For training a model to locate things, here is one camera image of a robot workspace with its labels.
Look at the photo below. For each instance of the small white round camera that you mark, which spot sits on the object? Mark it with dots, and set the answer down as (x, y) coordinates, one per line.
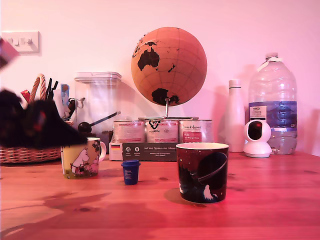
(258, 147)

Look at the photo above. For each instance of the white wall switch plate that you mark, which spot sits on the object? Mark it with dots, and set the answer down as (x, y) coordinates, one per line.
(27, 41)

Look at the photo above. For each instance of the black round-headed scoop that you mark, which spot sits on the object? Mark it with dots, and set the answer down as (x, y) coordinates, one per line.
(100, 121)

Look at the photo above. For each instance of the dark brown pellets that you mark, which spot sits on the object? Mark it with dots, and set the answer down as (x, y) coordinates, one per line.
(107, 137)

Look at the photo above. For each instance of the large clear water bottle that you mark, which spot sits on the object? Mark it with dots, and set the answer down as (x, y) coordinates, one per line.
(273, 87)

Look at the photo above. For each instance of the silver tin with red label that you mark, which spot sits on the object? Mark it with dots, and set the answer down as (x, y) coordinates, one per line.
(195, 132)

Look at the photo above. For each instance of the yellow cartoon print mug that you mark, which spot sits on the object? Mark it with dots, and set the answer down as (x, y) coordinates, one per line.
(82, 162)

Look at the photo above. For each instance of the silver tin with pale label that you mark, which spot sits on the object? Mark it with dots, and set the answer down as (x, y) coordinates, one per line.
(129, 132)

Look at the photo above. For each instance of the dark printed cardboard tray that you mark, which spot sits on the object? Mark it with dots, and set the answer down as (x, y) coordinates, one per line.
(150, 152)

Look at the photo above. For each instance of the blue coffee capsule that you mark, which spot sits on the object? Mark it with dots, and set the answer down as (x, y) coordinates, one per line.
(131, 173)

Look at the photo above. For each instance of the clear plastic storage container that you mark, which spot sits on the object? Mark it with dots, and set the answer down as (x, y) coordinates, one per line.
(100, 100)

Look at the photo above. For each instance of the dark space print cup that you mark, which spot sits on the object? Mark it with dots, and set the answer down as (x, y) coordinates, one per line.
(202, 172)

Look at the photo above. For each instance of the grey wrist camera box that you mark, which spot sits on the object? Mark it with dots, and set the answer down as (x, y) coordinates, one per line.
(6, 53)

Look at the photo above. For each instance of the black utensil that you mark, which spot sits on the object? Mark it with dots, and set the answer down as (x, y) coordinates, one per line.
(54, 87)
(48, 90)

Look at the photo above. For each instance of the blue packet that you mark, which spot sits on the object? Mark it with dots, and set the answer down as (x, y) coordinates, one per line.
(65, 95)

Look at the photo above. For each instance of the silver tin with black logo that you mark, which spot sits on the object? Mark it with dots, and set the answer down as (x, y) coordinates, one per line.
(161, 132)

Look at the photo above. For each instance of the white metal bottle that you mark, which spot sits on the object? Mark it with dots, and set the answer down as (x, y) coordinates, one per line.
(235, 120)

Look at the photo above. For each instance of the cork globe on metal stand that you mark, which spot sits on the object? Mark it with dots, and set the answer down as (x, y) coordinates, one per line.
(175, 62)

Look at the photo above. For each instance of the red packet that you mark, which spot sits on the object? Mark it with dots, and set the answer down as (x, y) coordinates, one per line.
(25, 95)

